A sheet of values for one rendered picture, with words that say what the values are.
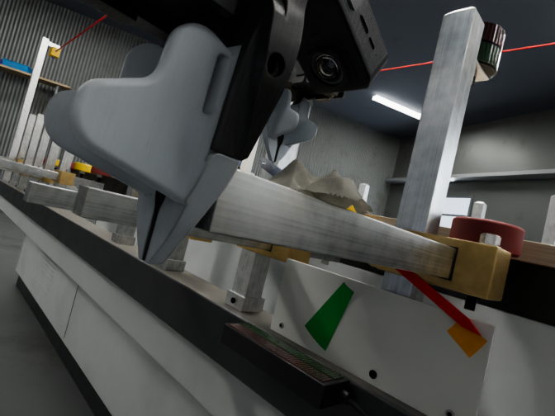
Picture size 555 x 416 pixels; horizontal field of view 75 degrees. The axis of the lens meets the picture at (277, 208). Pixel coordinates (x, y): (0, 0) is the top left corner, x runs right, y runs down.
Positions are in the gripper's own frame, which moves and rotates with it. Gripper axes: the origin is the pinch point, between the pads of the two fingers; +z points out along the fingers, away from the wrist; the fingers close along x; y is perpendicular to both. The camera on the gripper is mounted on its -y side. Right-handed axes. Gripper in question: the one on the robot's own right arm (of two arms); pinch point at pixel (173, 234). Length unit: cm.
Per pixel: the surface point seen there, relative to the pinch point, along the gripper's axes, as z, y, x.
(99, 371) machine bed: 66, -52, -118
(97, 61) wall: -200, -158, -673
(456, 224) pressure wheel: -7.0, -39.2, -2.8
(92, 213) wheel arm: 1.6, -4.3, -23.6
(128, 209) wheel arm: 0.5, -7.6, -23.6
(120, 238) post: 11, -30, -78
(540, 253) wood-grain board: -6.2, -48.8, 4.6
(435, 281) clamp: 0.0, -29.4, 0.0
